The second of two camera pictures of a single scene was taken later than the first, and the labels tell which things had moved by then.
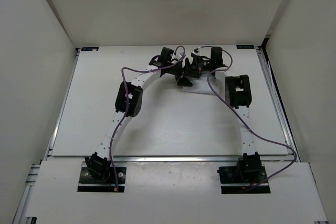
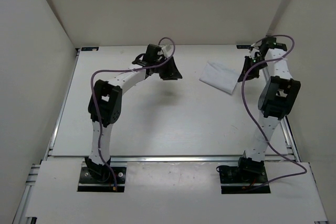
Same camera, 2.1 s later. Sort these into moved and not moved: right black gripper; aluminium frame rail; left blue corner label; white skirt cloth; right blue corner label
Moved: white skirt cloth; right black gripper
Not moved: right blue corner label; left blue corner label; aluminium frame rail
